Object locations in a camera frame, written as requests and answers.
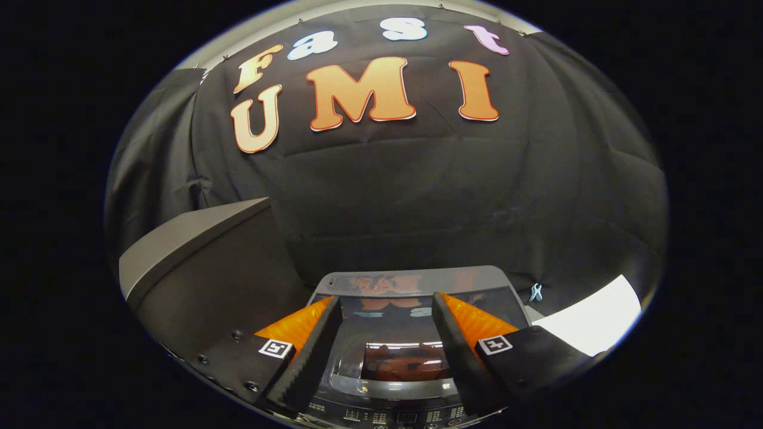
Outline black backdrop cloth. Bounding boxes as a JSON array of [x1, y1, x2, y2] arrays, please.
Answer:
[[106, 5, 669, 318]]

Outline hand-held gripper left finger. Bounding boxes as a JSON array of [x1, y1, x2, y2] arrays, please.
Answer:
[[190, 296, 344, 418]]

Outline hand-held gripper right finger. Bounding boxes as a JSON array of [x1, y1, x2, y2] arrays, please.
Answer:
[[432, 291, 597, 417]]

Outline grey washing machine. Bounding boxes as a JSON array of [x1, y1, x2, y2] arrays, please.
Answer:
[[297, 266, 532, 428]]

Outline white table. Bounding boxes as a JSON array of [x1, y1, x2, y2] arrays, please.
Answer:
[[529, 274, 643, 358]]

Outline grey side cabinet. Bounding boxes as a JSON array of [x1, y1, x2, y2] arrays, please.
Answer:
[[119, 197, 312, 359]]

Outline dark washing machine lid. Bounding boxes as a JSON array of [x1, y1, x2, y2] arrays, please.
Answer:
[[306, 266, 532, 401]]

